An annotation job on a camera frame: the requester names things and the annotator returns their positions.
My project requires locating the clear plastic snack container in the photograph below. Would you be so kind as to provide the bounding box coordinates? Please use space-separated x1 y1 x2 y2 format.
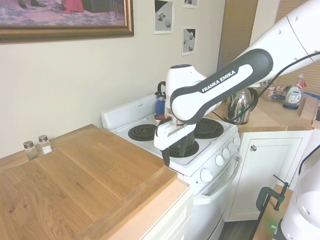
259 81 291 102

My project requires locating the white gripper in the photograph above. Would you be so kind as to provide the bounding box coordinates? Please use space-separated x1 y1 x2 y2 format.
153 121 196 168

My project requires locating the black cooking pot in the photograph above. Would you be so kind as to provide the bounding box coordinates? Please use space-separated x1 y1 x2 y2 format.
169 131 197 155

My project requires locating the black tape roll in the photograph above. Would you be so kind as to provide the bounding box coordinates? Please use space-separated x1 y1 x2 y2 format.
283 101 300 111

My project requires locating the stainless steel electric kettle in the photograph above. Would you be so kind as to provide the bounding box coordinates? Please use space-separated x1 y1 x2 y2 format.
223 87 260 125

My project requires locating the light wooden block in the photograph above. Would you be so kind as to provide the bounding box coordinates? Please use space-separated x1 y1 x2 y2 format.
299 96 320 127

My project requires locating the large wooden butcher board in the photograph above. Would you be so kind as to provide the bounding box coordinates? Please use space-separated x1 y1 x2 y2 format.
0 123 178 240

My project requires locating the large grey paper print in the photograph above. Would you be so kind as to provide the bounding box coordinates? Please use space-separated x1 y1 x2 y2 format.
152 0 175 35

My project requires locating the clear dish soap bottle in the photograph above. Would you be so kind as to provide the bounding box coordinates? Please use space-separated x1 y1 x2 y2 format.
284 74 306 106

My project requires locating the white cabinet door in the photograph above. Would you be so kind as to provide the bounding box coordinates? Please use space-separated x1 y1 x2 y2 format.
223 129 313 222

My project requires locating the glass salt shaker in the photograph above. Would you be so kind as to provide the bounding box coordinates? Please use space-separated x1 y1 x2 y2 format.
37 135 52 155

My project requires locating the green C-clamp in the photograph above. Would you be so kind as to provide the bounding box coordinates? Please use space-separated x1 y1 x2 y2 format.
256 174 291 212

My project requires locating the blue stovetop kettle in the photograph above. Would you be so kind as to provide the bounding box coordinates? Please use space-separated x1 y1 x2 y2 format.
154 81 168 117

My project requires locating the white electric stove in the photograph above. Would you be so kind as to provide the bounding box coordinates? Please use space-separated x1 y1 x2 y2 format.
101 93 243 240

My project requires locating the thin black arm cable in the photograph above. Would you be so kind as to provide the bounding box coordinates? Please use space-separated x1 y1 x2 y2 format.
234 49 320 118

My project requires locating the black coil burner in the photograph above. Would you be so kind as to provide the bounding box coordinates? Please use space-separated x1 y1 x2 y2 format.
168 139 200 159
127 123 157 141
193 117 225 140

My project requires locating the white base cabinet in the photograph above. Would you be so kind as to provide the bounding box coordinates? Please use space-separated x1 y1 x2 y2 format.
109 186 195 240

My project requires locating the gold framed painting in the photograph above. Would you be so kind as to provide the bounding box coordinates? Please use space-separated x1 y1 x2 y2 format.
0 0 135 45

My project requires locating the glass pepper shaker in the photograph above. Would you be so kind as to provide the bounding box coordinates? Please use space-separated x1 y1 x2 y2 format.
23 140 38 161

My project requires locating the white oven door handle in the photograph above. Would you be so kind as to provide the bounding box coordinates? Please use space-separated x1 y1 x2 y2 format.
193 152 243 204

